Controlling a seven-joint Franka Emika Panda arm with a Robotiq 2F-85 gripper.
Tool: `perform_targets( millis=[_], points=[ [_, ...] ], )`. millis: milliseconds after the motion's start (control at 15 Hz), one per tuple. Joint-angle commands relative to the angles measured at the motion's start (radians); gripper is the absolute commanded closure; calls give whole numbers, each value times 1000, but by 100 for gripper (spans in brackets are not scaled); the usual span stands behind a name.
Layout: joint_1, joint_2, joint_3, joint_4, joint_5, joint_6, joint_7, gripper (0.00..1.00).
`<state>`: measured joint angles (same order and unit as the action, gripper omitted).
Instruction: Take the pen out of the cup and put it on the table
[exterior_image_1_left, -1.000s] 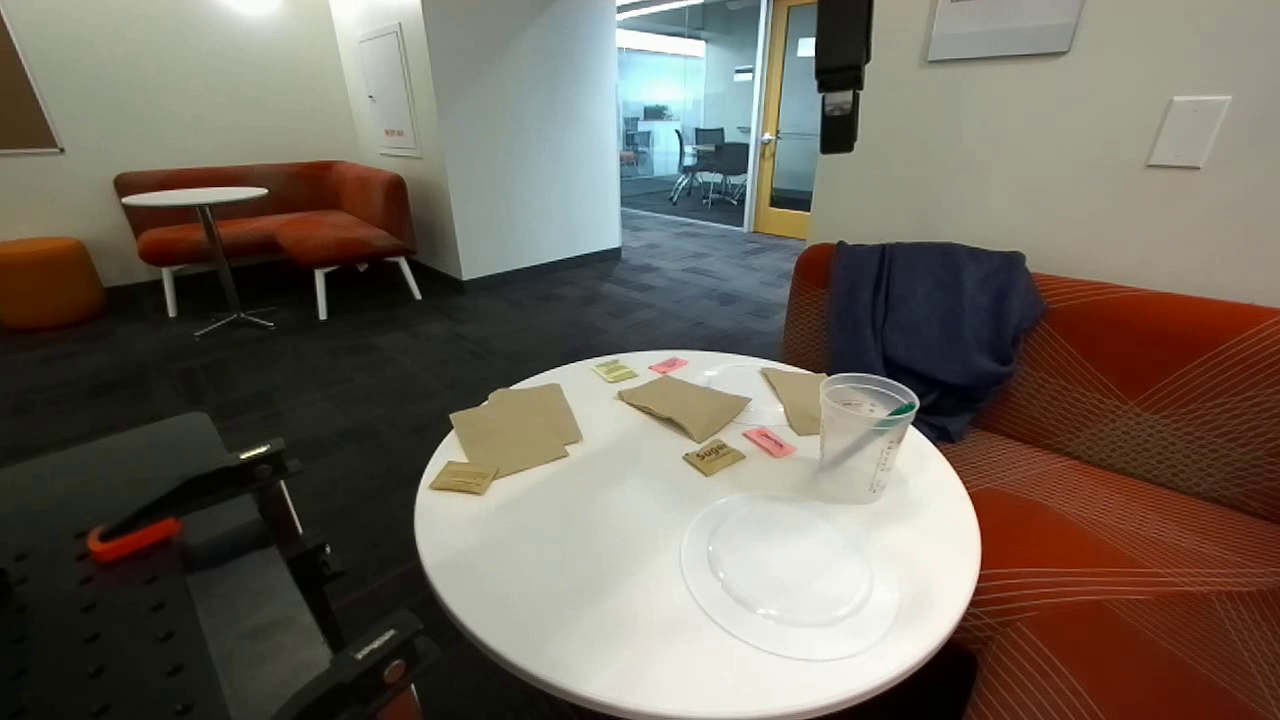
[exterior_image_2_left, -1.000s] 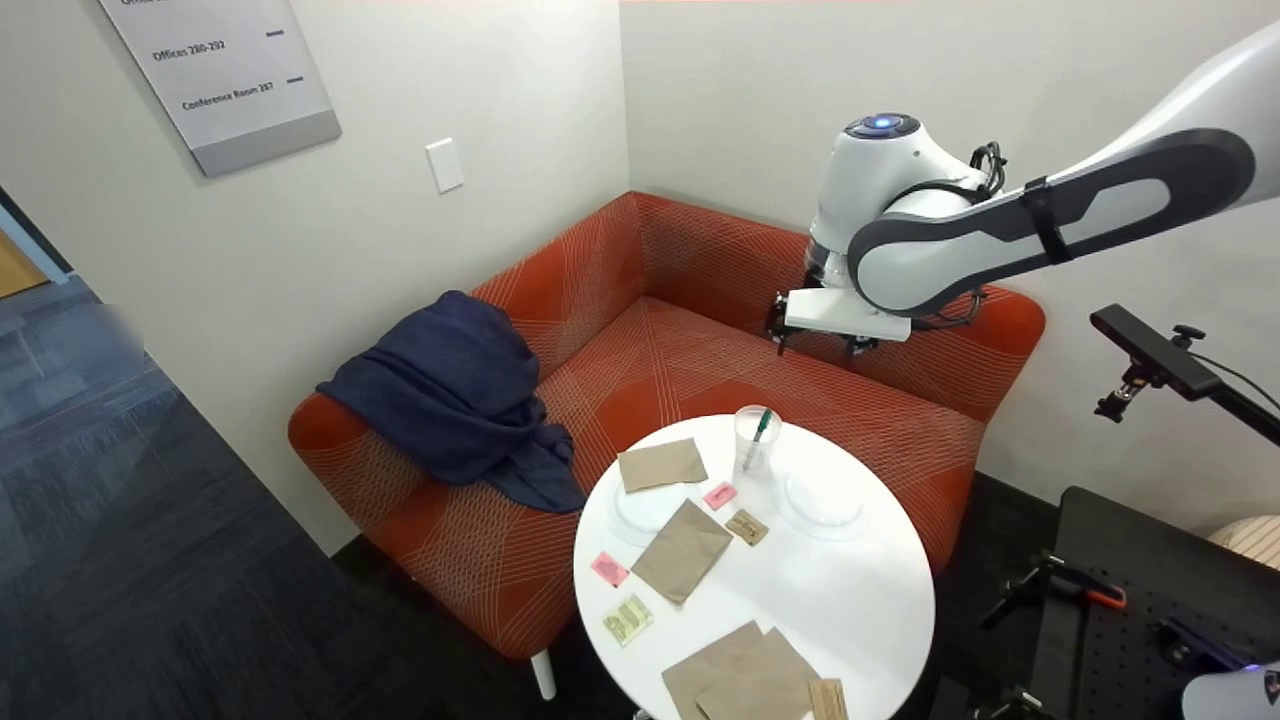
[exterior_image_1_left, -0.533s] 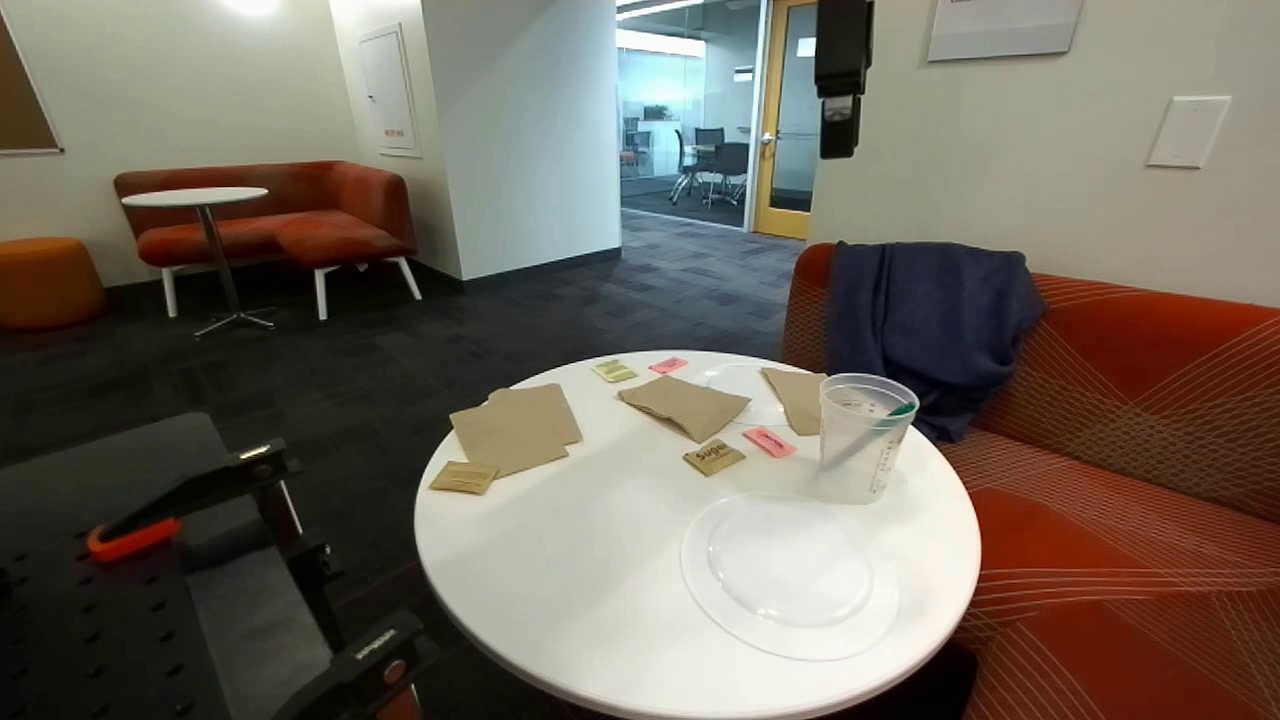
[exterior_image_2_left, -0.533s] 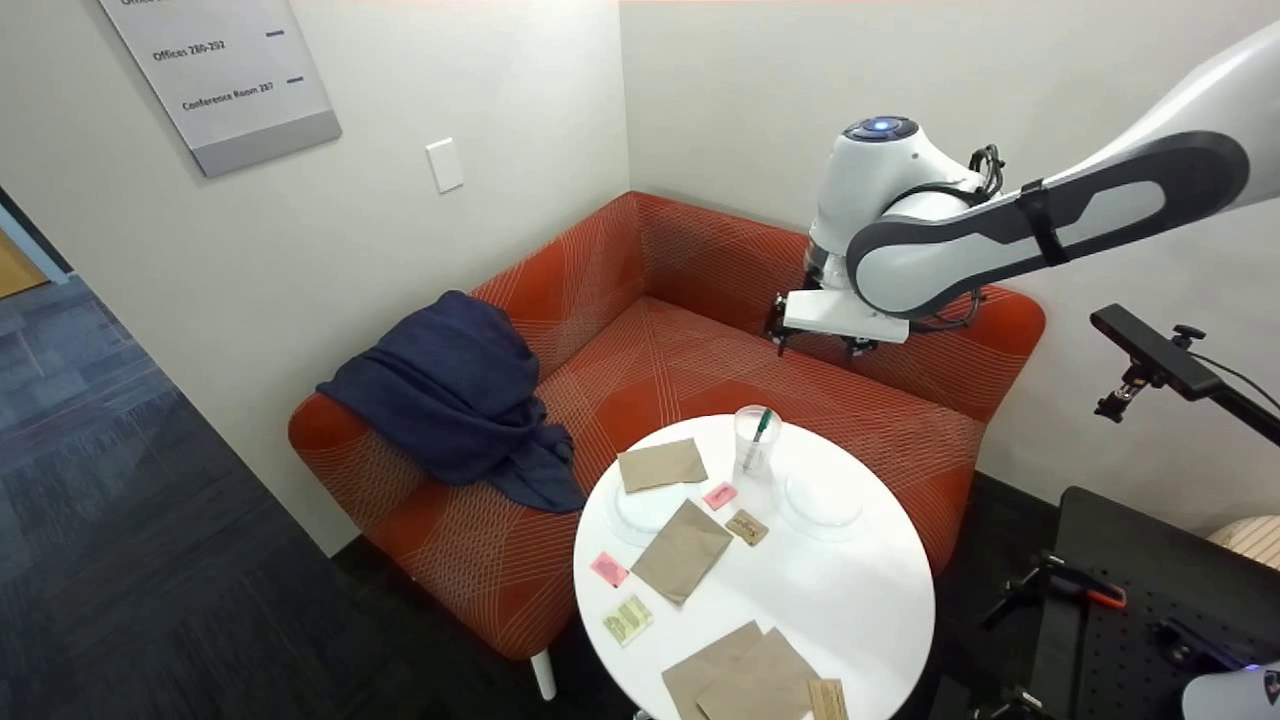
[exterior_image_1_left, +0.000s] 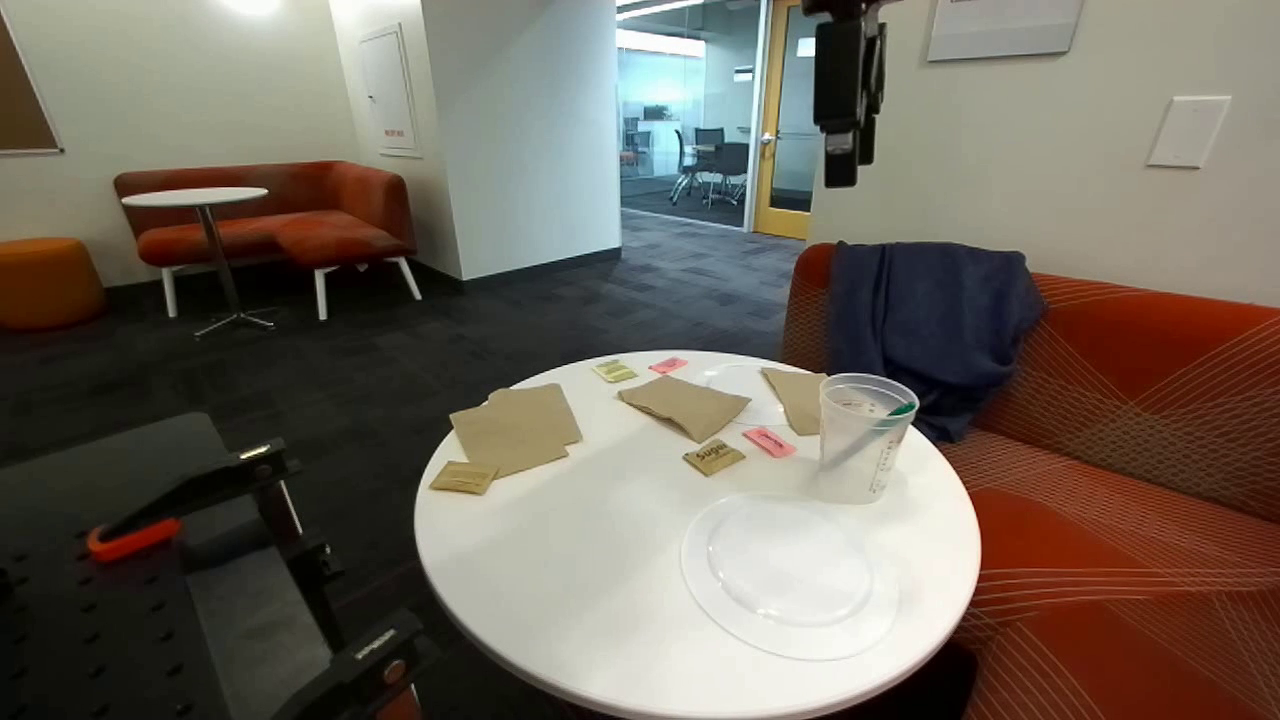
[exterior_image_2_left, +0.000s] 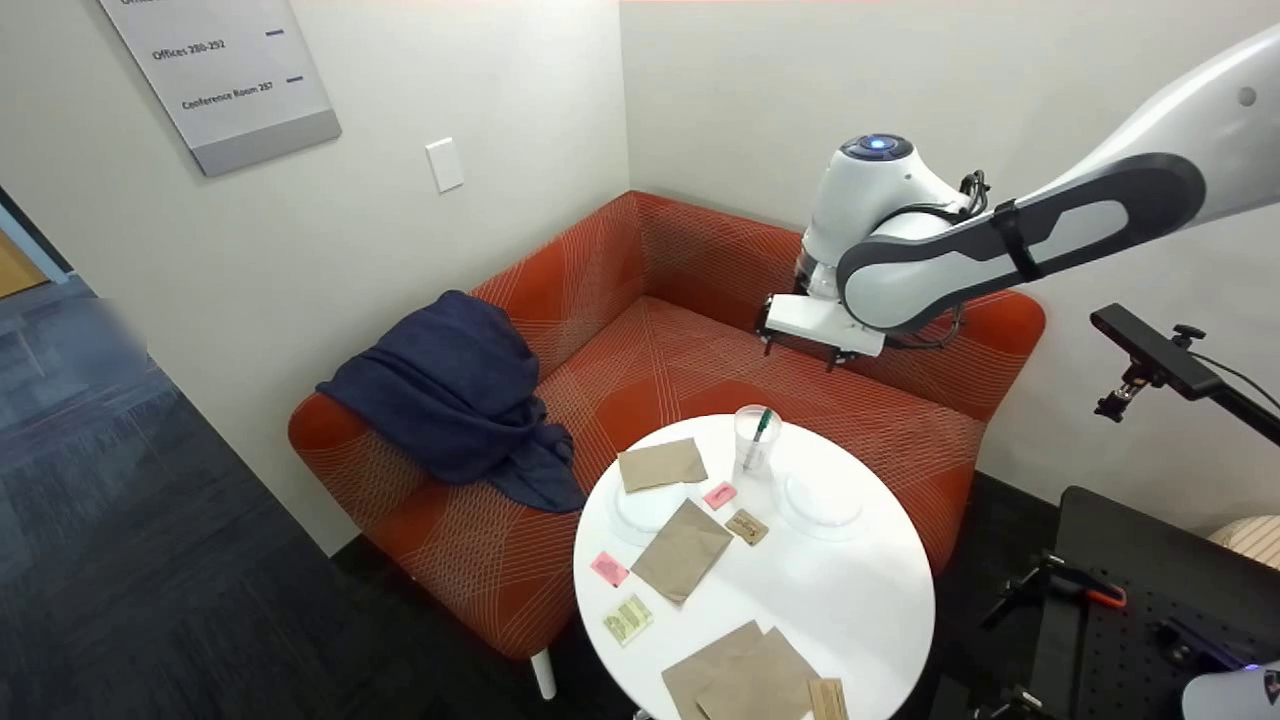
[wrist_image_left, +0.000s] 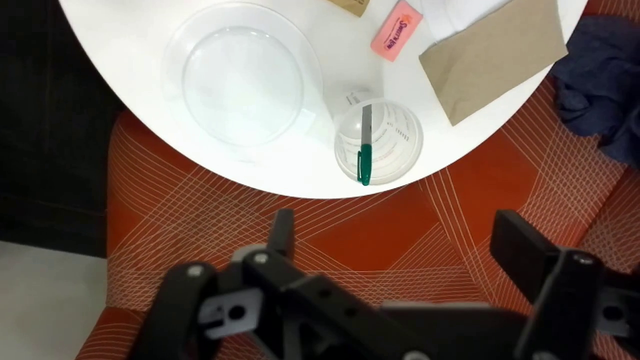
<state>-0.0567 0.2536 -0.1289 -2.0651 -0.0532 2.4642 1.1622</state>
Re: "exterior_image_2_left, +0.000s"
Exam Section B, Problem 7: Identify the clear plastic plate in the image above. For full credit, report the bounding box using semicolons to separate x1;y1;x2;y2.
782;463;867;538
609;454;693;538

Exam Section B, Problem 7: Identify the beige ribbed object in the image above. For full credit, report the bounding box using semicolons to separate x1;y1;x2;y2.
1204;512;1280;572

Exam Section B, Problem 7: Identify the white light switch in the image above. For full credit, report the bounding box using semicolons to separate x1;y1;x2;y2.
425;133;468;198

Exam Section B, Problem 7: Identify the large brown paper napkin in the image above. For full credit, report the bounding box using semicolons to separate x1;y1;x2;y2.
627;497;736;614

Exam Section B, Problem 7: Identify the pink sachet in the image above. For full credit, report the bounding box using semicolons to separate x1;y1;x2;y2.
589;547;634;593

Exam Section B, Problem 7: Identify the brown sachet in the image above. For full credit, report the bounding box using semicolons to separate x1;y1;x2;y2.
724;503;773;547

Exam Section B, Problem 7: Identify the green and grey pen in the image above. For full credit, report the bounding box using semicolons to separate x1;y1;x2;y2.
742;405;778;471

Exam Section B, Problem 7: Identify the clear plastic cup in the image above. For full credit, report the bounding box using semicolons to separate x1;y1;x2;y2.
732;400;785;479

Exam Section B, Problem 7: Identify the grey rounded object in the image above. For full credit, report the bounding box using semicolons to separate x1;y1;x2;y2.
1176;659;1280;720

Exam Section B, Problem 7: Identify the small brown paper napkin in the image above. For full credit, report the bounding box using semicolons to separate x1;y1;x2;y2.
618;437;712;497

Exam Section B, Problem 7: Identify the red handled black tool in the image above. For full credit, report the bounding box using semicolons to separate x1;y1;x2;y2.
979;547;1133;634

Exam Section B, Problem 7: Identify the navy blue blanket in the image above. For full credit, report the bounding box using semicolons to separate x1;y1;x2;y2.
315;289;592;518

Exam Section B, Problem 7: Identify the black workbench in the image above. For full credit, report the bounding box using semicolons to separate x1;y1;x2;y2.
1026;483;1280;720

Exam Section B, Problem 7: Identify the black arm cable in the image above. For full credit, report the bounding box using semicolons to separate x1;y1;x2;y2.
949;168;1002;219

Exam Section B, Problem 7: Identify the orange sofa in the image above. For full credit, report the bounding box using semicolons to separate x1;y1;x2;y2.
284;187;1053;669

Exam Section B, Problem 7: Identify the grey wall sign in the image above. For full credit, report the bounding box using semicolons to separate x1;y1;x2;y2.
92;0;344;182

